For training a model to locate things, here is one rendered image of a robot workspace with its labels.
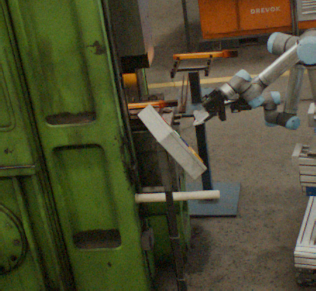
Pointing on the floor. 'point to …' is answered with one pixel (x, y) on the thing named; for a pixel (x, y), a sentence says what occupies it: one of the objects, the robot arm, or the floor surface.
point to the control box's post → (173, 223)
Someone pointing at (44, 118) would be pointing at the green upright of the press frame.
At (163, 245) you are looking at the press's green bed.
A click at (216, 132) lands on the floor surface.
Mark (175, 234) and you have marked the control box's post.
